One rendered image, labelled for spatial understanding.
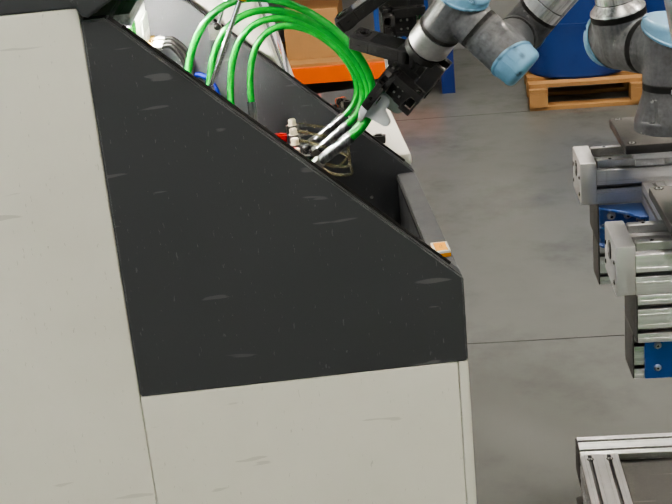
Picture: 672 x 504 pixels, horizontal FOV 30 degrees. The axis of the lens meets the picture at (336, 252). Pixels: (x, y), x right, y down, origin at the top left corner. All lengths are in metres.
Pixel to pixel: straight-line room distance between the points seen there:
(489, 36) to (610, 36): 0.67
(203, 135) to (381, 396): 0.57
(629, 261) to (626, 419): 1.58
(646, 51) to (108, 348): 1.22
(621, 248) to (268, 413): 0.68
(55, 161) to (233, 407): 0.53
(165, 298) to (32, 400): 0.30
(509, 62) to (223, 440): 0.83
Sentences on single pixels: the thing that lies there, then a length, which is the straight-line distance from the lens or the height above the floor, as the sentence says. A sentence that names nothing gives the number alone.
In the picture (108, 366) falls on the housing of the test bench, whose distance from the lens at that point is 2.21.
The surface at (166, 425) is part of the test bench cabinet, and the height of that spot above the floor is 0.73.
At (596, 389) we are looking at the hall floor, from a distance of 3.88.
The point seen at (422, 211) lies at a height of 0.95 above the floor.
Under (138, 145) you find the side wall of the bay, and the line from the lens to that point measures 2.07.
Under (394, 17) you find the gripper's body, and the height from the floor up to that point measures 1.35.
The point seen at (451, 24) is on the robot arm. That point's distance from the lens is 2.08.
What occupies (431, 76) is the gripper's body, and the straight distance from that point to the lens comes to 2.16.
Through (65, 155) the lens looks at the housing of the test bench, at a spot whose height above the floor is 1.24.
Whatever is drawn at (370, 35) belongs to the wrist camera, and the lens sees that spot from 2.21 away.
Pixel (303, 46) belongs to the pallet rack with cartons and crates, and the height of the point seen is 0.32.
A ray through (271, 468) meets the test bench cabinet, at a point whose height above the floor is 0.62.
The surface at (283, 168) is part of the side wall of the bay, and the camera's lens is 2.08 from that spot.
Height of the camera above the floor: 1.75
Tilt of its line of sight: 20 degrees down
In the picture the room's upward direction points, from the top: 5 degrees counter-clockwise
